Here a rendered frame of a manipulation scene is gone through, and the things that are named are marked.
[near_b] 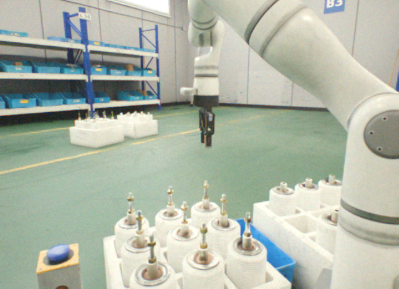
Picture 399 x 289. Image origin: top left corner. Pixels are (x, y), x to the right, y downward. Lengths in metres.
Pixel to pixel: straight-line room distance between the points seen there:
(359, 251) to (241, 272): 0.33
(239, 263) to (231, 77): 7.26
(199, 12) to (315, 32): 0.32
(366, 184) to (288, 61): 0.19
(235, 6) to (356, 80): 0.20
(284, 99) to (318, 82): 6.71
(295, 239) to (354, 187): 0.56
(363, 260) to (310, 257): 0.48
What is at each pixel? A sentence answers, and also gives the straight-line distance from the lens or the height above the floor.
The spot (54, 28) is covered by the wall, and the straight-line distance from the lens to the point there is 6.24.
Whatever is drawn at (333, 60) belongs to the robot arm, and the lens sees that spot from 0.44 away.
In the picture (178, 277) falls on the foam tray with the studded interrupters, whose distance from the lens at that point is 0.75.
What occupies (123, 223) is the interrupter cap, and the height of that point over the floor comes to 0.25.
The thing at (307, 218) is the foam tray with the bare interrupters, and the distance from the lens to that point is 1.09.
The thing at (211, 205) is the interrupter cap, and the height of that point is 0.25.
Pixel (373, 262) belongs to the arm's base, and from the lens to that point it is 0.46.
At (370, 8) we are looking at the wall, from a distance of 6.92.
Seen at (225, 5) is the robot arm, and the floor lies 0.76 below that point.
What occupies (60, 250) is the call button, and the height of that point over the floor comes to 0.33.
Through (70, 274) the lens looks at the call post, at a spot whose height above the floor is 0.29.
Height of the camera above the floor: 0.65
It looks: 12 degrees down
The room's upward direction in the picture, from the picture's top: straight up
